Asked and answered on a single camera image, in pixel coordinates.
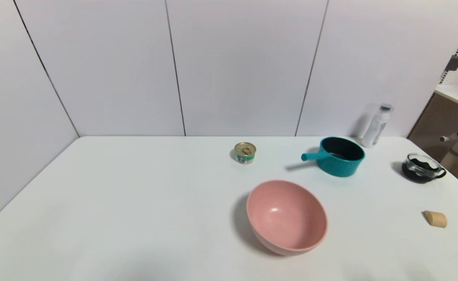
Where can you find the pink bowl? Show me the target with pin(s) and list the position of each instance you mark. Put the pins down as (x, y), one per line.
(287, 216)

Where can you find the white blue patterned cup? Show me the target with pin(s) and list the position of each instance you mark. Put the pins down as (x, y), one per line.
(245, 152)

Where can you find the clear plastic bottle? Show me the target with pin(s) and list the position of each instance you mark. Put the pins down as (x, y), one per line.
(376, 127)

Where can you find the glass cup with dark liquid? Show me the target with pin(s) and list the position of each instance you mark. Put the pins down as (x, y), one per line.
(422, 168)

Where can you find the tan cork piece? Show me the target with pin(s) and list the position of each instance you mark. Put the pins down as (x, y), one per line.
(435, 219)

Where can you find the white shelf with pegboard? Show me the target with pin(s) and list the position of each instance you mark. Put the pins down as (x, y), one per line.
(457, 89)

